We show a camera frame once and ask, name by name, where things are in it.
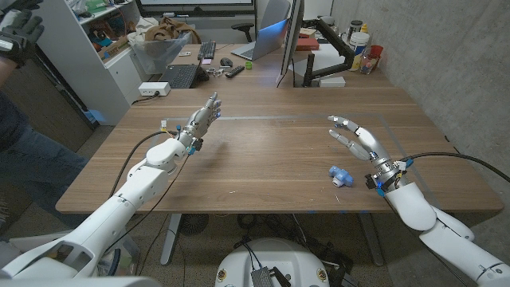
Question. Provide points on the grey metal table leg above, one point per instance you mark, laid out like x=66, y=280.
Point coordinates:
x=371, y=239
x=170, y=239

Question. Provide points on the black framed wall screen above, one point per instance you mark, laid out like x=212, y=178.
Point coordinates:
x=199, y=9

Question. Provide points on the silver open laptop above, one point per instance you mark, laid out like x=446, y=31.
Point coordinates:
x=267, y=40

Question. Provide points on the small green cup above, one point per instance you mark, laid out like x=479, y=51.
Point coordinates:
x=248, y=65

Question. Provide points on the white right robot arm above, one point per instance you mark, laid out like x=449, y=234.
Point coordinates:
x=414, y=207

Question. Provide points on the dark jar with lid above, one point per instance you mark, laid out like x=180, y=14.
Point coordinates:
x=354, y=27

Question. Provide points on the large black keyboard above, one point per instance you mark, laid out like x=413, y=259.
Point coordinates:
x=179, y=75

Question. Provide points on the black round fan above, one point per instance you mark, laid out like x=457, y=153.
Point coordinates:
x=194, y=224

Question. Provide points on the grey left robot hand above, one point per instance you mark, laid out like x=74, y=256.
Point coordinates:
x=201, y=119

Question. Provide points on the clear plastic bin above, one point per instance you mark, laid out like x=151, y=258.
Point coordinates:
x=159, y=56

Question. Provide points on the black computer mouse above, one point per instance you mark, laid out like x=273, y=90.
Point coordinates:
x=226, y=62

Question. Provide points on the black remote control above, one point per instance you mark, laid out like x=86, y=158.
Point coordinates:
x=234, y=71

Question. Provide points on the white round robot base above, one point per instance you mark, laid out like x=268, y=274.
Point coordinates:
x=279, y=259

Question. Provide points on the person in dark shirt jeans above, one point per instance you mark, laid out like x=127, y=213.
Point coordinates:
x=36, y=171

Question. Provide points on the white robot torso edge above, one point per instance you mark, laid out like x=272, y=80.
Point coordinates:
x=79, y=283

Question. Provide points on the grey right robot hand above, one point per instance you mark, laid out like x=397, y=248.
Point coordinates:
x=370, y=143

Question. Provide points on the blue toy camera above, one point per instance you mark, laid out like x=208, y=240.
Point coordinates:
x=342, y=175

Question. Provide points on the person's right gloved hand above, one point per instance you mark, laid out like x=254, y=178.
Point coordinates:
x=20, y=36

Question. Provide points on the small black keyboard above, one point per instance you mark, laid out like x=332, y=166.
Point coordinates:
x=207, y=49

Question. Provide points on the person's bare right forearm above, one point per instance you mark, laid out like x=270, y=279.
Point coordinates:
x=4, y=69

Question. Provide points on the black office chair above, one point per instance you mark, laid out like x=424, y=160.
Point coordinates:
x=243, y=28

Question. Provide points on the cardboard box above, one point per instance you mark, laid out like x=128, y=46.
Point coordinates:
x=113, y=48

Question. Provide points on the white power strip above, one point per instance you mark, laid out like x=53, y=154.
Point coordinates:
x=153, y=88

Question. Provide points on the red box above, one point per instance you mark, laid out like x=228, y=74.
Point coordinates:
x=307, y=44

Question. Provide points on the pink sticky note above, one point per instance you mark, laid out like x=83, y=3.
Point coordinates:
x=206, y=61

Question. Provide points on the person's left gloved hand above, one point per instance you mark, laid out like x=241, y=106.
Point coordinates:
x=20, y=4

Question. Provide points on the white plastic tub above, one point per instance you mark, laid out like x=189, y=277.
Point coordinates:
x=359, y=43

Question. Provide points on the red cup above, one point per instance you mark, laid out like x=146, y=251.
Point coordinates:
x=376, y=51

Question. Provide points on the white paper sheet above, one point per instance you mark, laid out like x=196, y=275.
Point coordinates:
x=326, y=60

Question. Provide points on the flat white box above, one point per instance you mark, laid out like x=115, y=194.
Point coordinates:
x=332, y=81

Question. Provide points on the white cloth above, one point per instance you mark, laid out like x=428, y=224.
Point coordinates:
x=139, y=30

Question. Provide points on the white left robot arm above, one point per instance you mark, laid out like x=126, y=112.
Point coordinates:
x=111, y=215

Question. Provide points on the white shelf cabinet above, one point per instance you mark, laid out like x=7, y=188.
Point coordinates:
x=95, y=87

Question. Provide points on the brown cloth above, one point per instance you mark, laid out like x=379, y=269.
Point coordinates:
x=167, y=30

